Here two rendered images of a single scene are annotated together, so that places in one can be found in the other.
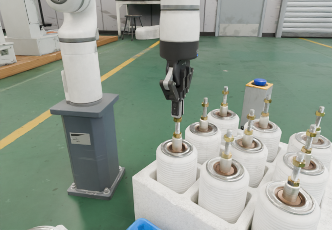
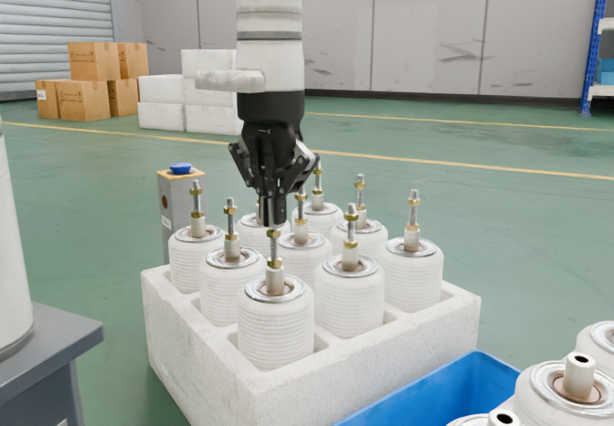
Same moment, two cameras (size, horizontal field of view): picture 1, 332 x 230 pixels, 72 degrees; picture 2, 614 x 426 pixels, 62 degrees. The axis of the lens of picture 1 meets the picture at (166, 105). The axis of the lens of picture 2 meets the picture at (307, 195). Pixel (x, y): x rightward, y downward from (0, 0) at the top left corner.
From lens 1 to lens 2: 0.57 m
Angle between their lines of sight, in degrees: 69
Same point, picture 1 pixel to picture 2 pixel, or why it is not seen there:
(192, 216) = (373, 348)
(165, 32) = (286, 76)
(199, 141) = (258, 272)
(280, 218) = (434, 263)
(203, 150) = not seen: hidden behind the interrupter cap
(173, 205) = (344, 363)
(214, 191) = (375, 292)
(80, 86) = (12, 281)
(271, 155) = not seen: hidden behind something
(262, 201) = (410, 263)
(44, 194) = not seen: outside the picture
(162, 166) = (293, 324)
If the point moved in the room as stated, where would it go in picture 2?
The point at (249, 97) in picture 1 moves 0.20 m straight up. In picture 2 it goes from (182, 199) to (174, 88)
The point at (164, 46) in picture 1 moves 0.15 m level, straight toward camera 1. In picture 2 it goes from (283, 101) to (430, 104)
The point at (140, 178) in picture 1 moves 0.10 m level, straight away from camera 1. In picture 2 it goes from (268, 384) to (181, 376)
